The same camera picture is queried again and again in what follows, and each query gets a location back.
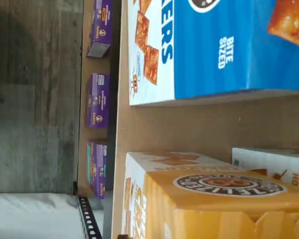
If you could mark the purple Annie's box teal band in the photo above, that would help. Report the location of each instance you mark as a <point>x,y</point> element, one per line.
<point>99,169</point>

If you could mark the blue white pretzel crackers box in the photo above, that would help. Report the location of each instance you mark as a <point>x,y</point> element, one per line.
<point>214,62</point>

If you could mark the yellow white pretzel crackers box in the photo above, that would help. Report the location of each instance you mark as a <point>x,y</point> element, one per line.
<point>189,211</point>
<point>264,161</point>

